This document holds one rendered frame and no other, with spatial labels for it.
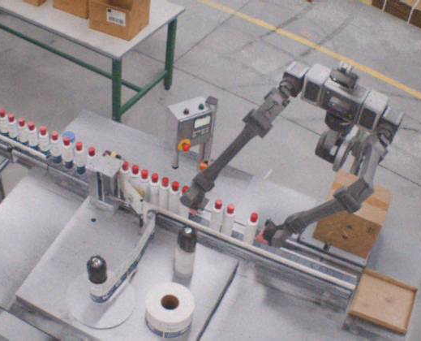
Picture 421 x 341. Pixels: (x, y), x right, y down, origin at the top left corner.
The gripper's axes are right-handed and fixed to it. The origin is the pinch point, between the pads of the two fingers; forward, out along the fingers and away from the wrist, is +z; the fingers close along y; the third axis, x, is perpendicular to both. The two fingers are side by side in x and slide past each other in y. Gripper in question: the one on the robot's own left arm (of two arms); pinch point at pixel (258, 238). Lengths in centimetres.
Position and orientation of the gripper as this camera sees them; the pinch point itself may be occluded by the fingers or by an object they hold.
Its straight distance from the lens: 284.7
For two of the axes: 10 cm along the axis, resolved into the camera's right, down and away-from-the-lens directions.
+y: -4.1, 6.3, -6.6
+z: -6.5, 3.0, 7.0
